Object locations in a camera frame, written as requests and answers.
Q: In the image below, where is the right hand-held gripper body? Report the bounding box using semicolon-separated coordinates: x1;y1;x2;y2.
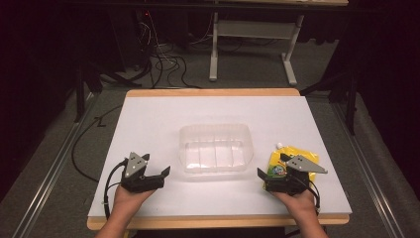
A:
265;154;329;196

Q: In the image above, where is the wooden table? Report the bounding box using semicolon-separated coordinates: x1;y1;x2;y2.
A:
86;87;351;232

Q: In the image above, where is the white table sheet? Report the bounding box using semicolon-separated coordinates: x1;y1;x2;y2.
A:
88;95;353;219

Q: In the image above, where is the yellow spout pouch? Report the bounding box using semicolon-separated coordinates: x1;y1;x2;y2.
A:
262;142;321;191

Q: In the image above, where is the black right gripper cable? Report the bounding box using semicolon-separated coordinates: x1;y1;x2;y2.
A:
307;179;322;216

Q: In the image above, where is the black floor cable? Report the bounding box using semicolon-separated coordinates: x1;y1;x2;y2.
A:
70;104;124;183

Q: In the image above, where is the tangle of floor cables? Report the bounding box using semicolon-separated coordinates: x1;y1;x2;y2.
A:
137;11;214;90

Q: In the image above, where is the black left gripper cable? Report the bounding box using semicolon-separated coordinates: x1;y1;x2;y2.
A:
103;158;129;220

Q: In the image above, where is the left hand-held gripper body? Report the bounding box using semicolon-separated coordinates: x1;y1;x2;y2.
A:
120;152;165;193

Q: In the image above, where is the metal floor rail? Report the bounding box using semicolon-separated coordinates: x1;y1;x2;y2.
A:
12;93;98;238
331;100;412;238

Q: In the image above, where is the black metal stand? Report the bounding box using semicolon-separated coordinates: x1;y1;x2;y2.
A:
299;63;361;137
72;58;143;124

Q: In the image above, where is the white metal desk frame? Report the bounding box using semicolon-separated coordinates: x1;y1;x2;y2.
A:
208;11;305;87

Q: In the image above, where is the clear plastic container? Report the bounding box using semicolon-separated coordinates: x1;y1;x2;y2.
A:
178;123;255;175

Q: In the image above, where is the person's left hand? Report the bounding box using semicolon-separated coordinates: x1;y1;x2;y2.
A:
113;184;157;216

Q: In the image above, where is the person's right hand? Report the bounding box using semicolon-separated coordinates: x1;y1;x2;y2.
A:
270;189;320;221

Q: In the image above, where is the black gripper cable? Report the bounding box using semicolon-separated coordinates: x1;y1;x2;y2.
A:
307;179;322;216
103;158;129;220

